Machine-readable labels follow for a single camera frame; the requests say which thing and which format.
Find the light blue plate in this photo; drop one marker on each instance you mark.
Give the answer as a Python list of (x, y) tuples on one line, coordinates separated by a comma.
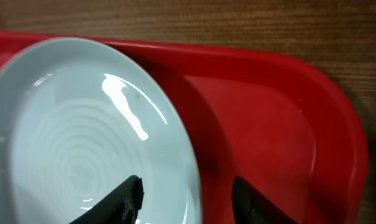
[(77, 118)]

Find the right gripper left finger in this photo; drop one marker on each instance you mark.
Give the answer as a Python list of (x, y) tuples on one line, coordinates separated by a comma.
[(121, 206)]

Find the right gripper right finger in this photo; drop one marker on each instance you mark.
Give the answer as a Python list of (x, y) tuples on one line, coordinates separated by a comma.
[(251, 207)]

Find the red serving tray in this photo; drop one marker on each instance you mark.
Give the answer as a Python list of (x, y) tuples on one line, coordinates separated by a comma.
[(269, 118)]

